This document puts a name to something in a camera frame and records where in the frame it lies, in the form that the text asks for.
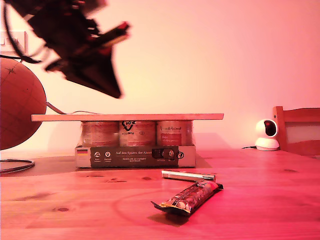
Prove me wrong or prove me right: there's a snack bar dark printed wrapper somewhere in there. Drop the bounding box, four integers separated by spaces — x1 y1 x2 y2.
150 181 224 217

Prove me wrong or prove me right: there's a flat wooden board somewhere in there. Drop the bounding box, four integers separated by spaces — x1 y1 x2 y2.
30 113 225 123

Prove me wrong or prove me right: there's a tin can plain label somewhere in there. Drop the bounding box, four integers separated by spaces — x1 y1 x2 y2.
80 121 120 148

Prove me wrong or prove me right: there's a tin can black logo label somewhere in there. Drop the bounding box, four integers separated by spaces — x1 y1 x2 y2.
118 121 156 148

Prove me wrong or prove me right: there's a brown globe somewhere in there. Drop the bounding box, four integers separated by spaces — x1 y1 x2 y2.
0 57 48 151

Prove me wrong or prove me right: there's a printed cardboard tray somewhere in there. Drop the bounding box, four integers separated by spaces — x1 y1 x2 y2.
74 145 197 169

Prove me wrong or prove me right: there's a tin can red label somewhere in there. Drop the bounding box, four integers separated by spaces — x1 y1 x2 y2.
156 120 194 147

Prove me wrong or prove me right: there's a silver metal tube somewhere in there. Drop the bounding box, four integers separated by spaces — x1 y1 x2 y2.
161 169 217 183

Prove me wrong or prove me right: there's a wooden chair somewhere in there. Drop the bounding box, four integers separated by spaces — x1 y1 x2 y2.
272 106 320 158

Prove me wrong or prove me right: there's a white wall switch plate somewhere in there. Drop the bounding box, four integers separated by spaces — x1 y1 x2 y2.
0 30 28 54

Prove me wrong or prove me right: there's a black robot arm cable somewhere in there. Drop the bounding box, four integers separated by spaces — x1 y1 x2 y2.
1 2 42 64

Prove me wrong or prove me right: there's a metal globe stand ring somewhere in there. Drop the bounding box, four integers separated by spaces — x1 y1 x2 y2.
0 101 68 175

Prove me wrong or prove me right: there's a white round security camera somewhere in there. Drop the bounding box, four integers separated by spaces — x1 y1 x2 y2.
254 118 280 152

